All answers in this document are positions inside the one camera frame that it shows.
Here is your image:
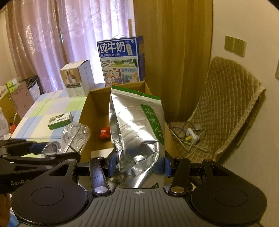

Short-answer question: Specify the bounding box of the red candy pouch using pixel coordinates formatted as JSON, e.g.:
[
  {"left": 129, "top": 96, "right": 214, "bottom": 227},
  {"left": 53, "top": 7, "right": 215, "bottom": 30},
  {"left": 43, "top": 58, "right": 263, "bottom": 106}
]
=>
[{"left": 98, "top": 127, "right": 111, "bottom": 140}]

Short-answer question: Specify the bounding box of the clear plastic bag with hooks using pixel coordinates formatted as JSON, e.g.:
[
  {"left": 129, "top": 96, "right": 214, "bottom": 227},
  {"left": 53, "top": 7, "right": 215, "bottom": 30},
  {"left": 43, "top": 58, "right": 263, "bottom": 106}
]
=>
[{"left": 41, "top": 122, "right": 91, "bottom": 157}]

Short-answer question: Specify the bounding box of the silver foil tea bag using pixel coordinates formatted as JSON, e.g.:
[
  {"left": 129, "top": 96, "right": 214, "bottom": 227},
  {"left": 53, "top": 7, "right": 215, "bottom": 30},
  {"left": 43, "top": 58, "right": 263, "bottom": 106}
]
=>
[{"left": 109, "top": 86, "right": 165, "bottom": 188}]

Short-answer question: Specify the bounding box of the green white medicine box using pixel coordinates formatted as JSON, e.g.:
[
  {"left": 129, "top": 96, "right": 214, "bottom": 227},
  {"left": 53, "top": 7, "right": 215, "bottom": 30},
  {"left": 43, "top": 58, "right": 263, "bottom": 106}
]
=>
[{"left": 48, "top": 112, "right": 73, "bottom": 130}]

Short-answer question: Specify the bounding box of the left hand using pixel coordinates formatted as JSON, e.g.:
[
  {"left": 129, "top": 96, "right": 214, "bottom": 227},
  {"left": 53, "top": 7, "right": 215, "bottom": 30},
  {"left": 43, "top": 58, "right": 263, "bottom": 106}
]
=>
[{"left": 0, "top": 193, "right": 11, "bottom": 227}]

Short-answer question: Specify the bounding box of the checkered tablecloth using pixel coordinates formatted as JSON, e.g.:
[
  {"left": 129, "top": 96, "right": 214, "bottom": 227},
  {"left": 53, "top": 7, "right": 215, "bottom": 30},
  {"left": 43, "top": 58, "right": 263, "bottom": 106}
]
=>
[{"left": 12, "top": 84, "right": 104, "bottom": 142}]

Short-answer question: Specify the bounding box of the cardboard boxes pile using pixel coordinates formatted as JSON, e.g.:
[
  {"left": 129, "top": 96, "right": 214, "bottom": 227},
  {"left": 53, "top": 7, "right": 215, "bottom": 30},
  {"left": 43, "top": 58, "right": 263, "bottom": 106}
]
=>
[{"left": 1, "top": 75, "right": 42, "bottom": 124}]

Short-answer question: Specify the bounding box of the quilted beige chair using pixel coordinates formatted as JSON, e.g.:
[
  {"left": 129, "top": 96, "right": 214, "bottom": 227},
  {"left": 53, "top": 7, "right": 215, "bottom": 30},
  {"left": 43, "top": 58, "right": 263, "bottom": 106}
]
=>
[{"left": 175, "top": 56, "right": 266, "bottom": 163}]

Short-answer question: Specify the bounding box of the white humidifier box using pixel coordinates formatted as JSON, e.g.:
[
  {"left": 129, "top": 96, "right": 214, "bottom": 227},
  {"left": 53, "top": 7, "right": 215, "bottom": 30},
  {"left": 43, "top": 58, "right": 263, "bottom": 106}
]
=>
[{"left": 60, "top": 60, "right": 95, "bottom": 97}]

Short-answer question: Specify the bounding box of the blue milk carton case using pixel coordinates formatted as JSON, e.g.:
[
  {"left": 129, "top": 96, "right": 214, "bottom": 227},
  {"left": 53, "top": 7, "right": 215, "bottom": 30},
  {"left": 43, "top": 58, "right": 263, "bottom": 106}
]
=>
[{"left": 97, "top": 36, "right": 145, "bottom": 87}]

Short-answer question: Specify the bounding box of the brown curtain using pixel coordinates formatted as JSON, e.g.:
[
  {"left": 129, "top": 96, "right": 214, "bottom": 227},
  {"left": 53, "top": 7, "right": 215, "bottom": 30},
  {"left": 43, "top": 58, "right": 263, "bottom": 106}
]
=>
[{"left": 133, "top": 1, "right": 213, "bottom": 122}]

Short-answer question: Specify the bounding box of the pink lace curtain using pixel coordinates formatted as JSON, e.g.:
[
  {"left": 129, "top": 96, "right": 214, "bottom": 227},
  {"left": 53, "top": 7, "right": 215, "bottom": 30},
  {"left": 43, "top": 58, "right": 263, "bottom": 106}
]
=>
[{"left": 4, "top": 1, "right": 134, "bottom": 92}]

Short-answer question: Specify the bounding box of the white power strip with cables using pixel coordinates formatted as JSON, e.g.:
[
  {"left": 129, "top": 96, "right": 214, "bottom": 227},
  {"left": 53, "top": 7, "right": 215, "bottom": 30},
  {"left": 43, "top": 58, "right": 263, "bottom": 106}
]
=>
[{"left": 168, "top": 121, "right": 210, "bottom": 157}]

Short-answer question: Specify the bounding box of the double wall socket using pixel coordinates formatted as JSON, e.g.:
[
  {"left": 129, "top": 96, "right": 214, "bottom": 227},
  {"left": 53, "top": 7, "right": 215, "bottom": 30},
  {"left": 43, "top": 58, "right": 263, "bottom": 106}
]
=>
[{"left": 224, "top": 35, "right": 246, "bottom": 57}]

